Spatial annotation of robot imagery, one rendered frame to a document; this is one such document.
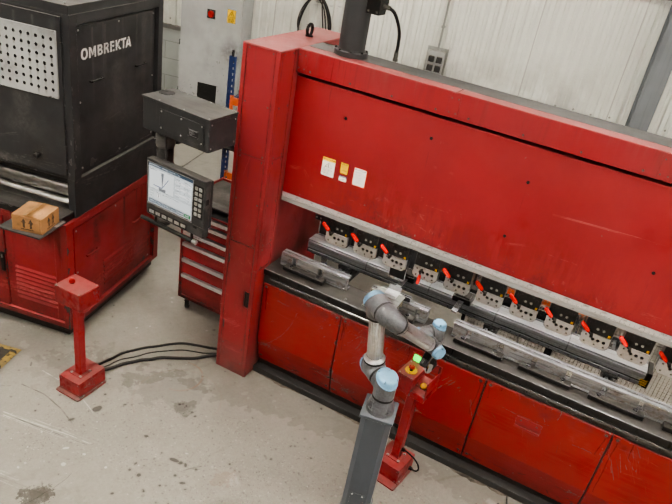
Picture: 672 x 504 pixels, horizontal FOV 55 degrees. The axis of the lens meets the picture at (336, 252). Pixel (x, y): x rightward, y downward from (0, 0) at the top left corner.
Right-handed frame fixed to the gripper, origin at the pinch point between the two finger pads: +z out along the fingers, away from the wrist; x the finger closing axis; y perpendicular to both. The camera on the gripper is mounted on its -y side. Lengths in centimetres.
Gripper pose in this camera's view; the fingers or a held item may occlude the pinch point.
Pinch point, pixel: (426, 372)
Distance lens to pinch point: 376.4
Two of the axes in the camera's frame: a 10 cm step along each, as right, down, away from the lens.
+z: -1.1, 8.3, 5.5
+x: -7.9, -4.0, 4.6
